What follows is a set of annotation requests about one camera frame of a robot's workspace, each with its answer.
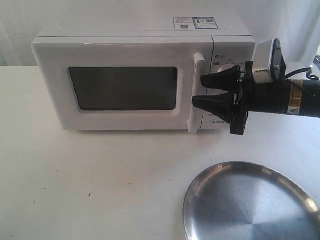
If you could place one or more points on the round stainless steel plate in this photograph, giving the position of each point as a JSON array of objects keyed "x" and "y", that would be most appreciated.
[{"x": 248, "y": 201}]

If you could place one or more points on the white microwave oven body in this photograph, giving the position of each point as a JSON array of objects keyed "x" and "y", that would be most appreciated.
[{"x": 233, "y": 43}]

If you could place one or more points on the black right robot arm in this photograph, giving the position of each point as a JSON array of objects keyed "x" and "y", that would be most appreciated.
[{"x": 303, "y": 96}]

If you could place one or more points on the blue white label sticker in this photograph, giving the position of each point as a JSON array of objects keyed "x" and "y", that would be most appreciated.
[{"x": 194, "y": 23}]

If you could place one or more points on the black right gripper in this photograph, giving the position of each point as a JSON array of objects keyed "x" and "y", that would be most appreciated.
[{"x": 269, "y": 98}]

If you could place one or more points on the upper white control knob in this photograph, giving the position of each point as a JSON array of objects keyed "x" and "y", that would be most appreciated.
[{"x": 225, "y": 67}]

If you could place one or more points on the white box appliance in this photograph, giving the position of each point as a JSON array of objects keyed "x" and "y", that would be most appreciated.
[{"x": 125, "y": 83}]

